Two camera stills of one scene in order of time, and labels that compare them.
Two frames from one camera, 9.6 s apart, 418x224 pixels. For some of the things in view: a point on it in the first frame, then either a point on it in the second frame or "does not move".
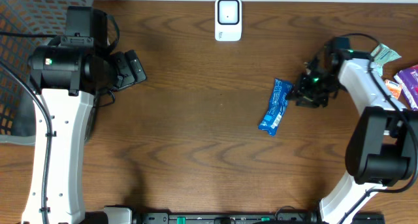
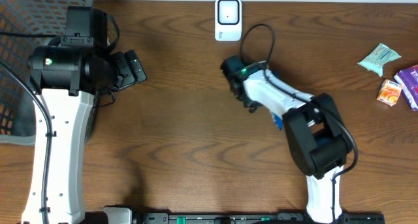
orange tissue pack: x=393 y=89 does not move
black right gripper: x=305 y=91 → x=229 y=70
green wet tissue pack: x=383 y=53 does not move
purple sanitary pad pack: x=408 y=80 does not move
